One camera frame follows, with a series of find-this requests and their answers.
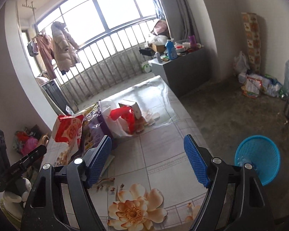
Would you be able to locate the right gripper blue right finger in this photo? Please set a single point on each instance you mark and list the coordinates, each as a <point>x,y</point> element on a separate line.
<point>250,209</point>

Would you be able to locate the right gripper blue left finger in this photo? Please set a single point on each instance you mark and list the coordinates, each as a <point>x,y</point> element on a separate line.
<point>45,209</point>

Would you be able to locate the red orange snack bag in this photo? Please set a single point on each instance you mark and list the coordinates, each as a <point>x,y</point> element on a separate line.
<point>67,130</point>

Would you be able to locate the purple snack bag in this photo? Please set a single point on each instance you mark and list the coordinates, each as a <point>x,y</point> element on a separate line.
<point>94,127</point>

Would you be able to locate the red plastic bag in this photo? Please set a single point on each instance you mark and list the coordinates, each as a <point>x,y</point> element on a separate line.
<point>127,114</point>

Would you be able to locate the white paper towel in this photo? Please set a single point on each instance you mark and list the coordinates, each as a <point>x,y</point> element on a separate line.
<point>118,128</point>

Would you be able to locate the pile of floor trash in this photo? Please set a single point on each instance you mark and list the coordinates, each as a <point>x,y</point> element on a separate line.
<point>253,85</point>

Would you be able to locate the blue plastic waste basket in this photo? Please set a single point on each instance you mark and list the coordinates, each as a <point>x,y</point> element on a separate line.
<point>263,154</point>

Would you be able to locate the black plastic crate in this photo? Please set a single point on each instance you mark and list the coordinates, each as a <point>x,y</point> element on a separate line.
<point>57,96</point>

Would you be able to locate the floral table cloth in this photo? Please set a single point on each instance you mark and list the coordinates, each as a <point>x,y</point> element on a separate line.
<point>154,160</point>

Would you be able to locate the pink hanging garment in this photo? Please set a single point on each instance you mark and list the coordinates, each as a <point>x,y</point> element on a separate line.
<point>45,45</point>

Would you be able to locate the beige hanging jacket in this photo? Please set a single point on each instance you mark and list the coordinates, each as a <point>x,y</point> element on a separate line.
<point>64,48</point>

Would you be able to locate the white plastic bag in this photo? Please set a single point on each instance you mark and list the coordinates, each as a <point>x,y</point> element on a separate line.
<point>240,64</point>

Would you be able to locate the grey cabinet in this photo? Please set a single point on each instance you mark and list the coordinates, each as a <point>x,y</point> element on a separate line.
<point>185,73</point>

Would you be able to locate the metal balcony railing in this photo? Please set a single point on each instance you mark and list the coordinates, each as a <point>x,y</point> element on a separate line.
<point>107,61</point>

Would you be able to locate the white green paper bag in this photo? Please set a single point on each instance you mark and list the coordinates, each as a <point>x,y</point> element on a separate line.
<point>145,67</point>

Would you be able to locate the blue detergent bottle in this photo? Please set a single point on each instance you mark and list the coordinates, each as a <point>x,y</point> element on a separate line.
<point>171,51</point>

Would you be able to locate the purple cup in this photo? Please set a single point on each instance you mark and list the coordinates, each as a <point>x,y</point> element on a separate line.
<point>192,40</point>

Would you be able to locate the patterned tall box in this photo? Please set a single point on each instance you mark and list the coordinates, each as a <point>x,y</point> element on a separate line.
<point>252,33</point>

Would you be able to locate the grey curtain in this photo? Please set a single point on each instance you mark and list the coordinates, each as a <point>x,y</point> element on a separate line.
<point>180,20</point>

